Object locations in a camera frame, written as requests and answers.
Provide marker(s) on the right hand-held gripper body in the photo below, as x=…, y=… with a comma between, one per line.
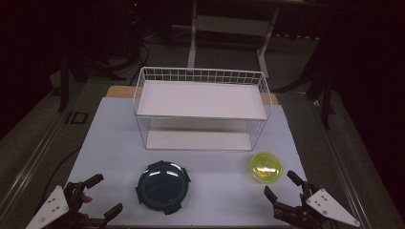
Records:
x=328, y=206

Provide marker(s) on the wooden table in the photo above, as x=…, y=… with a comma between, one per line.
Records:
x=121, y=91

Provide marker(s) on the yellow-green round container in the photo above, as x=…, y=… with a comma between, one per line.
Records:
x=266, y=167

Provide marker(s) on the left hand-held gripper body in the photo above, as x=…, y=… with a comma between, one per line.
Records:
x=51, y=206

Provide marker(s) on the person's left hand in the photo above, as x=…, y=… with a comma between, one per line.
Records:
x=87, y=199

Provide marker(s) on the black equipment tower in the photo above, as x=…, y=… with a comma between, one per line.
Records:
x=133, y=28

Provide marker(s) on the black floor socket plate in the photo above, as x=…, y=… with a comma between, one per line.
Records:
x=76, y=118

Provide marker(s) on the white metal table frame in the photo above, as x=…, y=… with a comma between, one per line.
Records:
x=230, y=25

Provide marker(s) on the dark blue round lidded container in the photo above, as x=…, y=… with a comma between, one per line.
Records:
x=162, y=187

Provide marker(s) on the black stand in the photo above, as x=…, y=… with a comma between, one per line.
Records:
x=326, y=98
x=64, y=82

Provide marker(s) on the metal floor rail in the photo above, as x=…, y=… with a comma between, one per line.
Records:
x=35, y=159
x=344, y=165

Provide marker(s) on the white table cover sheet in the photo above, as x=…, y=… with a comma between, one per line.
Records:
x=111, y=143

